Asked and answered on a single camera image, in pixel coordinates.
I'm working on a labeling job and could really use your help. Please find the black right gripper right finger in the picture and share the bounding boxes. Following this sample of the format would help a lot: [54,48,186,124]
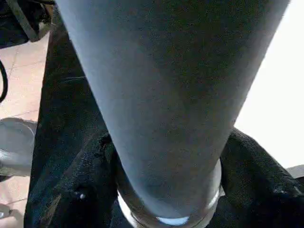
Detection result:
[209,127,304,228]

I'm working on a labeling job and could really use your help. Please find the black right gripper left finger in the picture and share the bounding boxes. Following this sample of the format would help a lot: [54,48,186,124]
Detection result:
[24,133,119,228]

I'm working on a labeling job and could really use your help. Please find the white plastic table top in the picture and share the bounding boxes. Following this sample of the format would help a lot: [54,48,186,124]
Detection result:
[116,0,304,228]

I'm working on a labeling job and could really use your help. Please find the white plastic table leg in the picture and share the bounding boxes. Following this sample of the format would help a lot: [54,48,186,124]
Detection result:
[55,0,290,220]

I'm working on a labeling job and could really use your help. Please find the grey robot leg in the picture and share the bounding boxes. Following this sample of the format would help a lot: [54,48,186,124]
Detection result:
[0,118,38,179]

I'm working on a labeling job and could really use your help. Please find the black equipment case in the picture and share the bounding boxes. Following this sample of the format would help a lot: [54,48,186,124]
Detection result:
[0,0,52,49]

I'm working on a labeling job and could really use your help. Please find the black floor cable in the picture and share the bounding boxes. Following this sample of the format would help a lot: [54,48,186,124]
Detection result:
[0,61,8,104]

